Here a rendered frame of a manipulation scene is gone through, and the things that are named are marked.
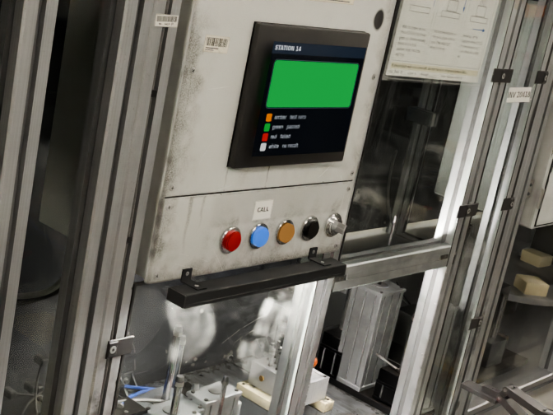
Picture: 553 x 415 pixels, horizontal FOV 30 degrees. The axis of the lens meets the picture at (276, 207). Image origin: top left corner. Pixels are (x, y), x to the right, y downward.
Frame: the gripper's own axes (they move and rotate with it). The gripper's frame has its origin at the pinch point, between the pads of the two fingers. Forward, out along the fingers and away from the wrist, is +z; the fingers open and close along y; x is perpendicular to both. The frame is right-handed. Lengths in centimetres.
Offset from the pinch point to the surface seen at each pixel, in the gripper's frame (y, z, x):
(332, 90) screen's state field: 52, 18, 35
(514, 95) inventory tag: 51, 21, -28
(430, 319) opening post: 5.1, 22.0, -18.5
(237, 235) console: 31, 19, 48
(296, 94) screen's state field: 51, 18, 43
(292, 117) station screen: 48, 18, 42
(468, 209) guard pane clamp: 28.5, 21.0, -20.4
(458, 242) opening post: 21.3, 21.7, -21.2
